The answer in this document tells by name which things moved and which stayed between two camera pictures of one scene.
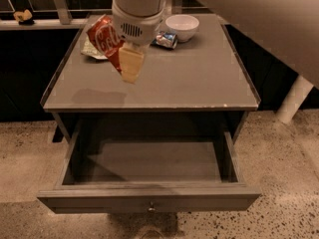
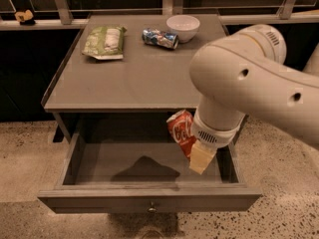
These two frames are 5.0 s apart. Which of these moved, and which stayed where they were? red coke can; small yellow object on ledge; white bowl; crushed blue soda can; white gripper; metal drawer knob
Moved: white gripper; red coke can
Stayed: metal drawer knob; small yellow object on ledge; crushed blue soda can; white bowl
